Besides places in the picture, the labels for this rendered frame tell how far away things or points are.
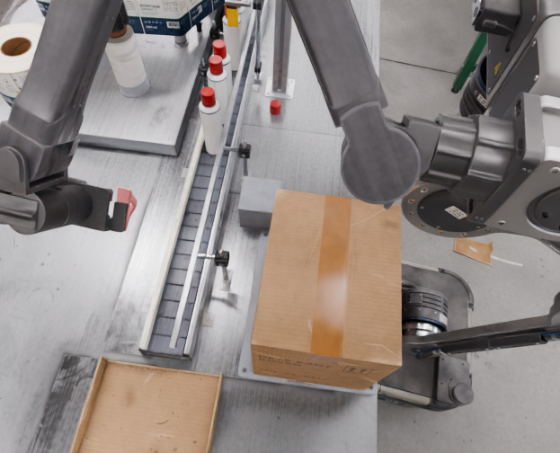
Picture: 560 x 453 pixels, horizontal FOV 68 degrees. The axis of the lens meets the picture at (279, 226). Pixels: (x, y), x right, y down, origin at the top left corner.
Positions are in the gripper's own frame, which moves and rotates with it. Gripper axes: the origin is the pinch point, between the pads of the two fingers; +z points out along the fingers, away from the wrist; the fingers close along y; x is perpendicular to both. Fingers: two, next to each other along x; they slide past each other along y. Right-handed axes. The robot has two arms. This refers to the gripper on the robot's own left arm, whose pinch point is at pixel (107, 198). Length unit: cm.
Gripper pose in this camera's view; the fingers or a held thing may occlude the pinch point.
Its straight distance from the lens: 77.3
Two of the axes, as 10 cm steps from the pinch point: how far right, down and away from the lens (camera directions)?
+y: -9.7, -2.1, 0.9
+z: 1.3, -1.6, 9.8
